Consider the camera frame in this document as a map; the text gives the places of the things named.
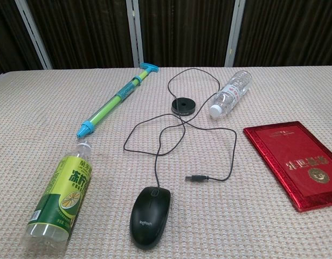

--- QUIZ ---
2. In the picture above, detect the black computer mouse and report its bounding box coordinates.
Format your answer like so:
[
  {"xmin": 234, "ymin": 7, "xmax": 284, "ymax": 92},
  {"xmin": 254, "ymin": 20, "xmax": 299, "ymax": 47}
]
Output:
[{"xmin": 129, "ymin": 186, "xmax": 172, "ymax": 250}]

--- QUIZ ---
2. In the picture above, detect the black round disc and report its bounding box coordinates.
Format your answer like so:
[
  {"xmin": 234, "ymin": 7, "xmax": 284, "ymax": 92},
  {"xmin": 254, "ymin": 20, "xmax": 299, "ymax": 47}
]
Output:
[{"xmin": 171, "ymin": 98, "xmax": 196, "ymax": 117}]

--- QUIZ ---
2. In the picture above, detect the blue green water gun toy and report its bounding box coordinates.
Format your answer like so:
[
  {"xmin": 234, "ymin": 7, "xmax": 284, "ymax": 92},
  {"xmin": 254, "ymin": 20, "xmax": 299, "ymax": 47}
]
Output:
[{"xmin": 75, "ymin": 62, "xmax": 159, "ymax": 140}]

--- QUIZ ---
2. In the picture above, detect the clear water bottle white cap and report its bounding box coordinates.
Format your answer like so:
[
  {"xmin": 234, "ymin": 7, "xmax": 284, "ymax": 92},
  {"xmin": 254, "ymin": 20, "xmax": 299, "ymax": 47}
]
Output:
[{"xmin": 208, "ymin": 70, "xmax": 253, "ymax": 118}]

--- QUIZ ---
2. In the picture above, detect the beige woven table cloth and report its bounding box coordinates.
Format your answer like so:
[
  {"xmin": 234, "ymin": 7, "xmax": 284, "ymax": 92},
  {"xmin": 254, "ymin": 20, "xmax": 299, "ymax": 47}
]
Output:
[{"xmin": 0, "ymin": 66, "xmax": 332, "ymax": 259}]

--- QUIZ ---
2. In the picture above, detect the green label lemon tea bottle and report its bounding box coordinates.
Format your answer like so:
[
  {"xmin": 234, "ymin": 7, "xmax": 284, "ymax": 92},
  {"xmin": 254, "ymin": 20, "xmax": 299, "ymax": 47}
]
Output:
[{"xmin": 20, "ymin": 140, "xmax": 94, "ymax": 256}]

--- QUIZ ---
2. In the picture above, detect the red certificate booklet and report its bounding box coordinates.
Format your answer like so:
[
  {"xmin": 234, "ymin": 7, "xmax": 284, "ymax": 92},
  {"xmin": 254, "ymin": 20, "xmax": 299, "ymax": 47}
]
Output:
[{"xmin": 243, "ymin": 120, "xmax": 332, "ymax": 213}]

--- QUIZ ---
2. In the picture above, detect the grey metal frame post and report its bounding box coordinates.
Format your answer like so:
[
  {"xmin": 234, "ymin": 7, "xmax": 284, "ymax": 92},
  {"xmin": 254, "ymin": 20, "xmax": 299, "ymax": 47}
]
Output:
[
  {"xmin": 127, "ymin": 0, "xmax": 144, "ymax": 68},
  {"xmin": 14, "ymin": 0, "xmax": 53, "ymax": 70},
  {"xmin": 224, "ymin": 0, "xmax": 249, "ymax": 67}
]

